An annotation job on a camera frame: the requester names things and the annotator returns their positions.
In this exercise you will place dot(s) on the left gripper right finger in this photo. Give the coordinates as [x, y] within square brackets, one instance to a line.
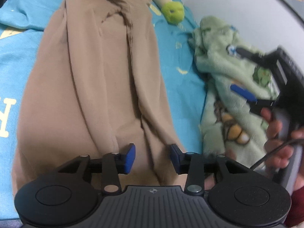
[191, 164]

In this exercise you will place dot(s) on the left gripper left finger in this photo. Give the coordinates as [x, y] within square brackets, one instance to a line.
[114, 164]

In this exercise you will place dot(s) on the teal bed sheet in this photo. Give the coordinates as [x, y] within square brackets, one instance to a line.
[22, 26]

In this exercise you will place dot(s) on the green fleece blanket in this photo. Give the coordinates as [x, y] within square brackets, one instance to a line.
[227, 126]

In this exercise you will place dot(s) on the tan t-shirt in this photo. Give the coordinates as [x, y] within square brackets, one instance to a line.
[95, 88]

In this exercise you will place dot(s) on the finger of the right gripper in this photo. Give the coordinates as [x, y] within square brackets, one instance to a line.
[257, 58]
[256, 105]

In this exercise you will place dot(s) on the green beige plush toy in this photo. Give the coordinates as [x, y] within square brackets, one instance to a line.
[173, 11]

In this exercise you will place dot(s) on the person right hand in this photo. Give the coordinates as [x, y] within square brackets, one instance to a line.
[282, 157]

